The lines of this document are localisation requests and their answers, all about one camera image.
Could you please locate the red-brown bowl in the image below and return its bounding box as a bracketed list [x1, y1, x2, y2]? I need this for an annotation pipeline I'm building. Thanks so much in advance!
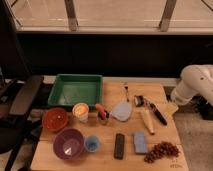
[42, 107, 68, 132]

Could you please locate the blue sponge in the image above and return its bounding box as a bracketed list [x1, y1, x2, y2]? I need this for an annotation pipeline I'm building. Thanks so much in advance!
[133, 132, 148, 154]

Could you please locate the small blue cup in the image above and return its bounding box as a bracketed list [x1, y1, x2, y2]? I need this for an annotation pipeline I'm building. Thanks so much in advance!
[84, 135, 100, 153]

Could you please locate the white cup with orange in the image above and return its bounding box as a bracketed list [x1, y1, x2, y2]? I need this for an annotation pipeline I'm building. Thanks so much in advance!
[72, 103, 89, 123]

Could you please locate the purple bowl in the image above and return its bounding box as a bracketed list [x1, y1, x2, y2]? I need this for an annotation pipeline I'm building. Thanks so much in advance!
[53, 128, 84, 160]

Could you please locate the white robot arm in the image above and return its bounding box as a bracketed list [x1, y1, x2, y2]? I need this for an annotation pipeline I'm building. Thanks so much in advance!
[171, 64, 213, 106]

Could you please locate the bunch of red grapes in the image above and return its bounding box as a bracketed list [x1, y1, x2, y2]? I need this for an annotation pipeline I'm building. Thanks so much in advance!
[144, 141, 180, 163]

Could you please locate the black office chair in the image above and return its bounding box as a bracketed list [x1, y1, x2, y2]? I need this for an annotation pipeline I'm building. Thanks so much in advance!
[0, 75, 44, 171]

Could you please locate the black eraser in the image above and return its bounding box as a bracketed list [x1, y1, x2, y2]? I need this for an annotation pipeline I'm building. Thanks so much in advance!
[114, 133, 125, 160]

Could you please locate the green plastic tray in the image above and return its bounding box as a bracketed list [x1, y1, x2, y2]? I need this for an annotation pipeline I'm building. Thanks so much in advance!
[48, 74, 103, 108]

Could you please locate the red handled tool in cup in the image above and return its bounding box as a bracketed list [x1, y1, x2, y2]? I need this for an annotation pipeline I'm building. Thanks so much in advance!
[95, 103, 109, 125]

